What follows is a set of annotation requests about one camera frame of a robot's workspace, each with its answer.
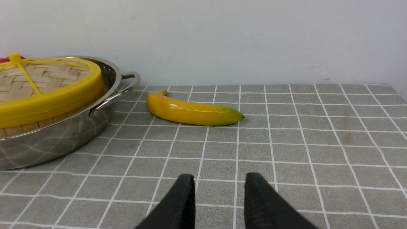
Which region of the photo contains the yellow banana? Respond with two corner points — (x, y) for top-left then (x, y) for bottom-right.
(145, 89), (245, 126)

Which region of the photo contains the yellow bamboo steamer basket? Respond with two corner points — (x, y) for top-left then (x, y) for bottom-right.
(0, 106), (87, 139)

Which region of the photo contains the yellow woven bamboo steamer lid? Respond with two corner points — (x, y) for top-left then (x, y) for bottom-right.
(1, 53), (106, 129)

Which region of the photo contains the stainless steel pot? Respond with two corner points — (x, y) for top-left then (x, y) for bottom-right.
(0, 56), (141, 170)

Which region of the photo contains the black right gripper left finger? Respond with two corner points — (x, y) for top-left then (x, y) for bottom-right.
(136, 174), (196, 229)

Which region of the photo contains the grey checked tablecloth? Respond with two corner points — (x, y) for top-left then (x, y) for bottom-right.
(1, 85), (407, 229)

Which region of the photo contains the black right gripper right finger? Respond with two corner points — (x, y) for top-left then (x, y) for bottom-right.
(244, 172), (317, 229)

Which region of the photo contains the red bell pepper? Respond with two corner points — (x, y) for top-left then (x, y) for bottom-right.
(0, 56), (25, 64)

